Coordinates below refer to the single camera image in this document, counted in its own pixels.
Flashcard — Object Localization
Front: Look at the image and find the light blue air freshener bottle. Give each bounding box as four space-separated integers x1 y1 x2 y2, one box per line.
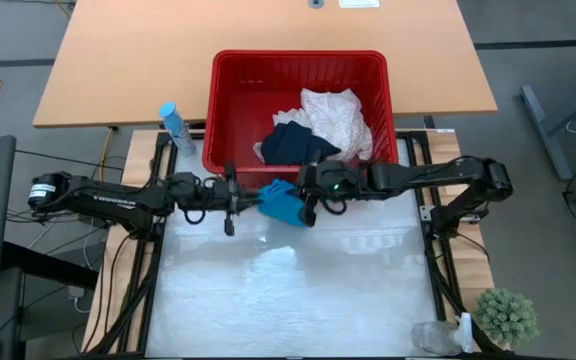
159 101 198 157

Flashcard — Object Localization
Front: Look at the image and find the black floor cable bundle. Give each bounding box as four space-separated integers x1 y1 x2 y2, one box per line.
6 204 119 244

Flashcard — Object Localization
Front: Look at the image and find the dark navy garment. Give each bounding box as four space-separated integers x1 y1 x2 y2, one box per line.
260 120 343 167

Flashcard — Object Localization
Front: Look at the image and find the yellow floor cable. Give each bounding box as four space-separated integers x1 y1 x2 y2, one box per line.
98 127 115 181

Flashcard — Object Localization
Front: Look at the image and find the small green artificial plant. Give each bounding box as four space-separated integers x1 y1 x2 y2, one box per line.
473 287 540 349

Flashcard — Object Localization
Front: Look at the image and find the white lace cloth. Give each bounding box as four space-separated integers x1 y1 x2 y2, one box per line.
252 88 374 164

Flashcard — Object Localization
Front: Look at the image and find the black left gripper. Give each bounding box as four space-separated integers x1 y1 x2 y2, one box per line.
207 162 263 237

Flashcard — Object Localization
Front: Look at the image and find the blue towel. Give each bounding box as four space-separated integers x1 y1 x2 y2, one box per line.
257 178 314 229

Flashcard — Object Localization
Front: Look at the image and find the black aluminium table frame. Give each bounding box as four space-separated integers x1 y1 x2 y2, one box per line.
82 128 517 360

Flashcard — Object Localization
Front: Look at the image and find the red plastic laundry basket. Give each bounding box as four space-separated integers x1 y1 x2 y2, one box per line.
201 48 399 191

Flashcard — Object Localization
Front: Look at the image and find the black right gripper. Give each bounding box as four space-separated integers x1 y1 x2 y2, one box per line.
296 151 369 229

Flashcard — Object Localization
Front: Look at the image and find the grey metal desk leg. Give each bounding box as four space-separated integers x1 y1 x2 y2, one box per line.
520 74 576 181

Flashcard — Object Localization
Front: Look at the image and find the clear spray bottle white trigger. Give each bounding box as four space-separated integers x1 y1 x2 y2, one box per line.
410 312 477 357

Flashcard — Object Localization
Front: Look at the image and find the large wooden desk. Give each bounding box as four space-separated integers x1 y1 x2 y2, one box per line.
32 0 499 129

